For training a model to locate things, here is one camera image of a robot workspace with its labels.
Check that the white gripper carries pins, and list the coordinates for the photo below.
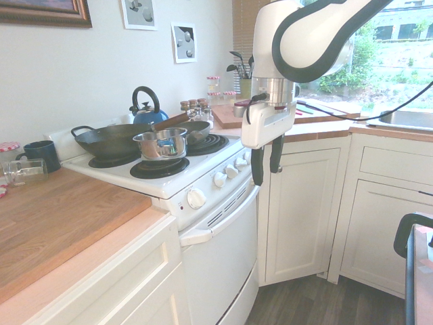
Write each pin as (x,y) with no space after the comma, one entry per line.
(267,122)

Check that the white oven door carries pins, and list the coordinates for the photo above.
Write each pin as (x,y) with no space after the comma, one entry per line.
(220,260)

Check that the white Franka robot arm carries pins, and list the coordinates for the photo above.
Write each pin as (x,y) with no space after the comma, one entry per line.
(304,40)

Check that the large oven temperature knob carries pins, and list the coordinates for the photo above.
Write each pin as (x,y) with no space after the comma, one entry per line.
(196,198)

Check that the white burner knob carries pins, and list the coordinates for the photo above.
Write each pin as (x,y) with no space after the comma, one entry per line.
(232,171)
(220,179)
(241,163)

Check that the small metal tin red lid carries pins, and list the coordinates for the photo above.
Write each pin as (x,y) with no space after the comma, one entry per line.
(239,110)

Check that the white corner cabinet door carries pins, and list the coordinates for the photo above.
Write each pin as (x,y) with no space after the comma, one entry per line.
(301,210)

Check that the wooden cutting board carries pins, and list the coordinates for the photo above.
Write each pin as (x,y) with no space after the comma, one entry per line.
(225,116)

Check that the short jar with checkered lid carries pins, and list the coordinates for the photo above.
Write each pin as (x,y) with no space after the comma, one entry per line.
(229,98)
(213,98)

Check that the green utensil holder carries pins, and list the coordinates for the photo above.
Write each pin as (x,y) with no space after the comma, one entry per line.
(246,86)

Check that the small spice jar cork lid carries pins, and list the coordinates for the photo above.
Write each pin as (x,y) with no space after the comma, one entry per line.
(202,103)
(184,106)
(193,105)

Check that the tall jar with checkered lid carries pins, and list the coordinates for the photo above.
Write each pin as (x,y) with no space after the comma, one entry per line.
(213,86)

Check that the white electric stove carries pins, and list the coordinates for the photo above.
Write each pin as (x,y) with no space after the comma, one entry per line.
(162,169)

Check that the stainless steel saucepan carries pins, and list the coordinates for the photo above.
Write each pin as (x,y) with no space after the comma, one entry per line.
(162,144)

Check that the white sink cabinet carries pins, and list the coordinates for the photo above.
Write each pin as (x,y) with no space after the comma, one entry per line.
(379,216)

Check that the wooden window blind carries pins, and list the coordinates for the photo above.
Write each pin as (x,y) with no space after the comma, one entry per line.
(242,37)

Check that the grey shapes print small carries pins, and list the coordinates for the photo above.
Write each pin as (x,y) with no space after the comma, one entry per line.
(184,42)

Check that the stainless steel sink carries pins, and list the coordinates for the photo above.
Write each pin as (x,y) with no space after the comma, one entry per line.
(406,118)

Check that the black cast iron wok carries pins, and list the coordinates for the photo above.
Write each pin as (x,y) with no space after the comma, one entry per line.
(111,139)

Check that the grey shapes print large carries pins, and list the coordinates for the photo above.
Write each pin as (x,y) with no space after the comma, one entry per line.
(139,13)

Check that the white drawer cabinet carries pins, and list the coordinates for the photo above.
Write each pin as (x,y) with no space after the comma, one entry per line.
(111,281)

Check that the dark blue mug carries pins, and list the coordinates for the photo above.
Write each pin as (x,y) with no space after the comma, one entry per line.
(39,154)

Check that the clear glass jar lying down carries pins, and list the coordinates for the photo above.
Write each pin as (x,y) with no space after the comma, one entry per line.
(25,172)

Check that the jar with red checkered lid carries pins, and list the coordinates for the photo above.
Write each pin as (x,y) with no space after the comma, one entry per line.
(8,150)

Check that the red checkered jar lid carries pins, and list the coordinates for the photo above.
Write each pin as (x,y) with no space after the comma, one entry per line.
(2,190)

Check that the wooden framed picture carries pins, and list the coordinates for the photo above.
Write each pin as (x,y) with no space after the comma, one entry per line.
(44,11)

